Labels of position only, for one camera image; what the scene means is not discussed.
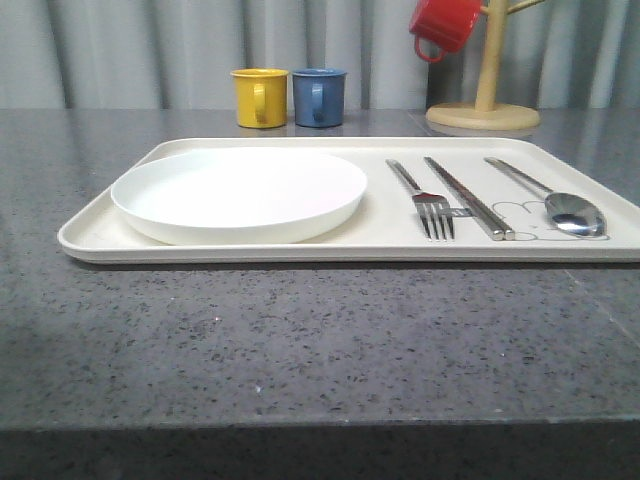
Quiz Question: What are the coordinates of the silver metal spoon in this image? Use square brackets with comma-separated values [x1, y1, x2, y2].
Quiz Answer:
[484, 157, 607, 238]

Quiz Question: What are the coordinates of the white round plate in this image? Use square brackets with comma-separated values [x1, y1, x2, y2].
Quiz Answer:
[111, 147, 368, 245]

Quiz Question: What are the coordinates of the yellow mug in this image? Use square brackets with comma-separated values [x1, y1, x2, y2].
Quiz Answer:
[231, 68, 289, 129]

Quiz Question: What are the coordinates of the wooden mug tree stand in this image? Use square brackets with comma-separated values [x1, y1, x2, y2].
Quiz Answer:
[426, 0, 542, 131]

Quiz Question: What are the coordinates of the silver metal chopstick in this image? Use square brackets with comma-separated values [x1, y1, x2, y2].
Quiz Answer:
[427, 156, 516, 241]
[423, 156, 506, 242]

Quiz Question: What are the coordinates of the red mug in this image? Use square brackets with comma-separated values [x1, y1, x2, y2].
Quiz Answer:
[409, 0, 482, 62]

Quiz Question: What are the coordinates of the silver metal fork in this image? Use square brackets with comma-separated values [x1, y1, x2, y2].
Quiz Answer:
[385, 159, 455, 241]

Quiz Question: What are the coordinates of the blue mug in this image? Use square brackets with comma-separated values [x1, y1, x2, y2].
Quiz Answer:
[292, 68, 347, 128]

